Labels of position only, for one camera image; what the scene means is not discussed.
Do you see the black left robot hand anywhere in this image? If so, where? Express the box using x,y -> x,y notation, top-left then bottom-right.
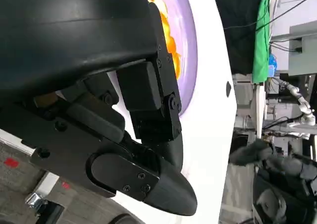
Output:
0,0 -> 198,216

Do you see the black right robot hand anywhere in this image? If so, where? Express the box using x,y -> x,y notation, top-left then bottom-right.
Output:
229,138 -> 317,185

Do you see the orange toy bread roll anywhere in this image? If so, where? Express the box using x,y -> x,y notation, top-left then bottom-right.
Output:
146,0 -> 183,80

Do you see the white desk panel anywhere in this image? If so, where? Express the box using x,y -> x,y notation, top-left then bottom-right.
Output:
255,84 -> 267,139

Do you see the small blue box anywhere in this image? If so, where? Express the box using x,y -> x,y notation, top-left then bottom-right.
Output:
267,53 -> 278,76

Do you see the grey cabinet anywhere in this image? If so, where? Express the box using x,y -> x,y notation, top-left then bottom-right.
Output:
288,20 -> 317,77

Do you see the green cloth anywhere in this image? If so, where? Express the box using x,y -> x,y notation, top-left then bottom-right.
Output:
252,0 -> 272,84

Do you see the lilac plate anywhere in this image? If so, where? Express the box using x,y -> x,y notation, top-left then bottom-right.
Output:
142,0 -> 198,119

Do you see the black backdrop cloth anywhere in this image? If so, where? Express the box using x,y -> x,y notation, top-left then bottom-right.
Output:
212,0 -> 263,75

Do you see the black caster wheel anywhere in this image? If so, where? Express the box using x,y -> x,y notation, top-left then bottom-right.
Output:
37,201 -> 65,224

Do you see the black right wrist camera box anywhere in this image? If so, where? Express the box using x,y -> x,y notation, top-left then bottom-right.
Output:
252,168 -> 313,224

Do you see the thin black cable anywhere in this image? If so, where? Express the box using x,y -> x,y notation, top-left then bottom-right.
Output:
224,0 -> 317,32

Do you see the chrome caster bracket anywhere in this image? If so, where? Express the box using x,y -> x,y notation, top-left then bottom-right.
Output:
25,191 -> 49,216

